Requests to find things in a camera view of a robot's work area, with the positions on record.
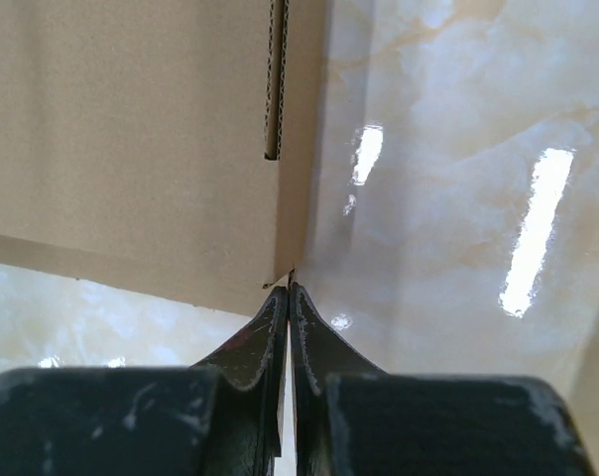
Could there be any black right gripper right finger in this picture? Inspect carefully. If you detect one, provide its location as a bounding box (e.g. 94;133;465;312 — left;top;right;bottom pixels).
289;284;592;475

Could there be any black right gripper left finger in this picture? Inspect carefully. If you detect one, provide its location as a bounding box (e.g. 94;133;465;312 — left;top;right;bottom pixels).
0;287;288;475

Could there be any brown cardboard box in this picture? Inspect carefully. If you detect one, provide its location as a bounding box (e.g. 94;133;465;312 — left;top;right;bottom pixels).
0;1;328;314

